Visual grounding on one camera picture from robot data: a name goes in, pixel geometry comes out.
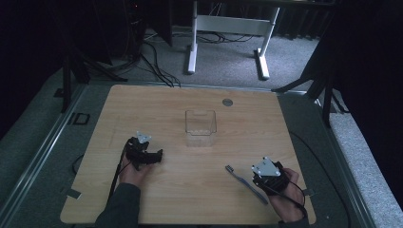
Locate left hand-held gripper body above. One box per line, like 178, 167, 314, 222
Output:
125, 130, 153, 171

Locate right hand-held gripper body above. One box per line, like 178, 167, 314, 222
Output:
251, 156, 291, 196

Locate blue toothbrush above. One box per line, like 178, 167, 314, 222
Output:
224, 164, 270, 206

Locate clear plastic container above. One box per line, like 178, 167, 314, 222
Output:
184, 109, 218, 148

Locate person's left hand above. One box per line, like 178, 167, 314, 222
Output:
118, 155, 154, 190

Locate person's right hand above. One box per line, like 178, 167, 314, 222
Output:
266, 167, 307, 223

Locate black metal stand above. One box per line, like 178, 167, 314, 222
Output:
52, 55, 129, 114
271, 60, 351, 128

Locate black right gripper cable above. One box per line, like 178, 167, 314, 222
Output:
259, 180, 309, 220

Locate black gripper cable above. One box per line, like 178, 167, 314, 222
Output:
259, 180, 309, 220
107, 142, 131, 201

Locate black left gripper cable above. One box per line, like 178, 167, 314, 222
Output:
107, 142, 131, 201

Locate long black cable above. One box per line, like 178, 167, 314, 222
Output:
289, 131, 352, 228

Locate short black cable loop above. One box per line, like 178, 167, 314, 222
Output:
71, 154, 86, 176

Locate black rectangular bracket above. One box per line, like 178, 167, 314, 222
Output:
67, 112, 91, 126

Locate aluminium rail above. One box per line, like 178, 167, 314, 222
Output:
313, 94, 376, 228
0, 85, 87, 220

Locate black floor cables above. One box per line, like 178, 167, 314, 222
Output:
138, 29, 182, 88

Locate cables under white desk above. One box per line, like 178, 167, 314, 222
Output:
195, 29, 256, 45

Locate white desk frame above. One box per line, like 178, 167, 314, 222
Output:
186, 0, 281, 81

